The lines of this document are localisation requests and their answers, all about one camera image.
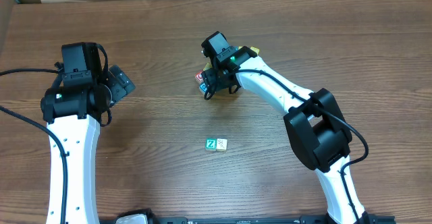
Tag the yellow block top right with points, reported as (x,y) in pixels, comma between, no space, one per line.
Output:
(256,50)

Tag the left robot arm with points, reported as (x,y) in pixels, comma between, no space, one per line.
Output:
(72,194)

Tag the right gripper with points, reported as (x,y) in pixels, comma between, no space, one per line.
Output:
(214,83)

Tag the blue letter P block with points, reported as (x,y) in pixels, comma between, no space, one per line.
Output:
(203,88)

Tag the green letter Z block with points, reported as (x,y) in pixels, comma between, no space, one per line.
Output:
(211,144)

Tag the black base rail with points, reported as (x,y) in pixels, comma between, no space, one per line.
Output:
(147,216)

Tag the yellow block upper cluster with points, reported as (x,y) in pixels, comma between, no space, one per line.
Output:
(208,66)

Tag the red letter Q block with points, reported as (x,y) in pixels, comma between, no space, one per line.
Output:
(199,77)

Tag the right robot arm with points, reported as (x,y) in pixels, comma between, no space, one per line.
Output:
(318,133)

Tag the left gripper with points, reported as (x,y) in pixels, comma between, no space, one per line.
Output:
(118,82)

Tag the white picture block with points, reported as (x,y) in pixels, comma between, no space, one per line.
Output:
(221,144)

